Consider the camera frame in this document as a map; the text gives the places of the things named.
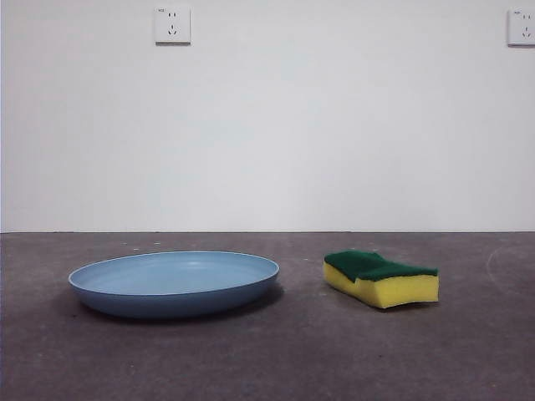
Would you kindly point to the yellow sponge with green pad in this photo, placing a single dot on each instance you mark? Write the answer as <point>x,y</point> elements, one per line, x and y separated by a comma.
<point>401,292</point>

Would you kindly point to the white wall socket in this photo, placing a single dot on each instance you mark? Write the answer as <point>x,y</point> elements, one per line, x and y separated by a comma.
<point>522,28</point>
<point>173,25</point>

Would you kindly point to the blue round plate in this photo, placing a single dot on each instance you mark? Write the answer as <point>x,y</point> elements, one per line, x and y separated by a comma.
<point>171,288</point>

